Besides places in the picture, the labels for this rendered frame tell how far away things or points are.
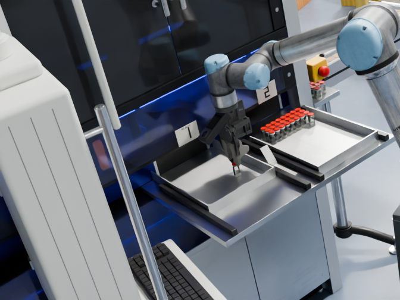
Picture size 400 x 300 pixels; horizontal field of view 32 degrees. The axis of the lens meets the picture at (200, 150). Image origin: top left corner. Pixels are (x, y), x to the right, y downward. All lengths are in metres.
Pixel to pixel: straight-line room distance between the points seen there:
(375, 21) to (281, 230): 1.13
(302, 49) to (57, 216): 0.90
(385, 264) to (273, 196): 1.17
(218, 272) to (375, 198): 1.26
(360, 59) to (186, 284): 0.76
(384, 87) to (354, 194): 1.85
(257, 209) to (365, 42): 0.61
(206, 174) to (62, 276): 0.87
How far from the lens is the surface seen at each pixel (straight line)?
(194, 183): 2.23
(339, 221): 3.14
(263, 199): 2.08
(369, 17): 1.78
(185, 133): 2.24
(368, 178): 3.72
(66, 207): 1.46
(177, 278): 1.95
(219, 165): 2.29
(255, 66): 1.98
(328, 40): 1.96
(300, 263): 2.81
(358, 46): 1.74
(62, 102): 1.38
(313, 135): 2.36
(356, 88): 4.68
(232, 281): 2.60
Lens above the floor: 2.02
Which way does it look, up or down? 28 degrees down
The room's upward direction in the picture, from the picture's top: 15 degrees counter-clockwise
